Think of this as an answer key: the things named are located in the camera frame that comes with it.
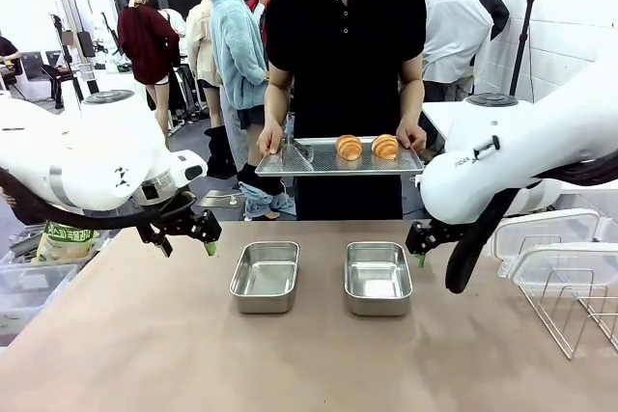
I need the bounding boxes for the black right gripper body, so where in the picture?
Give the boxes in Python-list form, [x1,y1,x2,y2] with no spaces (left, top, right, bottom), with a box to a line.
[405,219,463,256]

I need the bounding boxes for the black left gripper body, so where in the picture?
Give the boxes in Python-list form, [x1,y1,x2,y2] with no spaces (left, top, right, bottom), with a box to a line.
[136,209,223,245]

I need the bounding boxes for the rectangular steel container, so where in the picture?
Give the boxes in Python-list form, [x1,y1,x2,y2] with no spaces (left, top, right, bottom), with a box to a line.
[343,241,414,317]
[229,240,300,315]

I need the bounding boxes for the golden croissant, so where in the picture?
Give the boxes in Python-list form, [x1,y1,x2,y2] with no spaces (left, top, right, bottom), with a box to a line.
[336,134,363,161]
[371,133,401,161]

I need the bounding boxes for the clear plastic container lid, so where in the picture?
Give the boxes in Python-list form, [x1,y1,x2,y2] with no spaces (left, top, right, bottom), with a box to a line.
[496,241,618,288]
[491,207,603,278]

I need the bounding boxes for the metal baking tray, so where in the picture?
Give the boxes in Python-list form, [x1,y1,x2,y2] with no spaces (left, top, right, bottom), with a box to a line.
[254,135,425,178]

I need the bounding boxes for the metal tongs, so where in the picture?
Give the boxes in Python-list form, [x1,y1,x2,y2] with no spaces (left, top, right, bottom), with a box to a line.
[279,137,315,172]

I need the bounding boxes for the person's right forearm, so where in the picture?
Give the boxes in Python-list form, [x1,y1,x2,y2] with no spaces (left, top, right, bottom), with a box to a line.
[264,79,295,127]

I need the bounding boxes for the person's left forearm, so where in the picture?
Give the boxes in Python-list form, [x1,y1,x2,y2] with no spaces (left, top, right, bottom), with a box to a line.
[399,77,426,127]

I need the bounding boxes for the person's left hand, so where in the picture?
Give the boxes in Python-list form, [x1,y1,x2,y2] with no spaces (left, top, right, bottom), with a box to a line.
[395,121,428,152]

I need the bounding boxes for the person's right hand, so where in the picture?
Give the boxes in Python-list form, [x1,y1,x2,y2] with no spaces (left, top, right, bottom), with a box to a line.
[257,121,286,157]

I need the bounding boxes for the green white snack bag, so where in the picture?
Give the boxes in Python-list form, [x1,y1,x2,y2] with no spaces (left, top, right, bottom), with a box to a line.
[31,219,100,263]

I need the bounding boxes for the white side table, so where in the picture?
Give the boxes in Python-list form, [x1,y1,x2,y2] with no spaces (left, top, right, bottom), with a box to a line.
[420,101,467,155]

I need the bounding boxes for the clear plastic storage bin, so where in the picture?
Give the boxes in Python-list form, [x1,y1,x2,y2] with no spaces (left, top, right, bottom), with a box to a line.
[0,261,81,339]

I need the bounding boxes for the mannequin in blue fleece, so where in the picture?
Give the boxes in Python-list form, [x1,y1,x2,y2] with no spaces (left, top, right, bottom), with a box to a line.
[207,0,291,221]

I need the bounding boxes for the mannequin in beige shirt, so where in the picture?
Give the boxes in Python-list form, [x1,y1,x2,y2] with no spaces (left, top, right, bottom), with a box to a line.
[185,0,223,128]

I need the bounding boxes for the mannequin in maroon sweater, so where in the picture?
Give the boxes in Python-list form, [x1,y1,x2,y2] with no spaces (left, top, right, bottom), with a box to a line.
[117,0,181,138]

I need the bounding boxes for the person in black shirt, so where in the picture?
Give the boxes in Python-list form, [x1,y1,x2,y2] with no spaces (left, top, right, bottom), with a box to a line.
[264,0,428,221]

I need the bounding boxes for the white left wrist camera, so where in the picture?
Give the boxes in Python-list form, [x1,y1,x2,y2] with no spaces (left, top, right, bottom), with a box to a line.
[174,153,209,187]

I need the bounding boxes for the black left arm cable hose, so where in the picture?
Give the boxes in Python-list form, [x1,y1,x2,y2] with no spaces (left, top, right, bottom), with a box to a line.
[0,165,197,233]

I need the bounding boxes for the metal wire rack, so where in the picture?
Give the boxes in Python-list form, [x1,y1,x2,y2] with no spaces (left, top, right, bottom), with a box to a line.
[519,233,618,361]

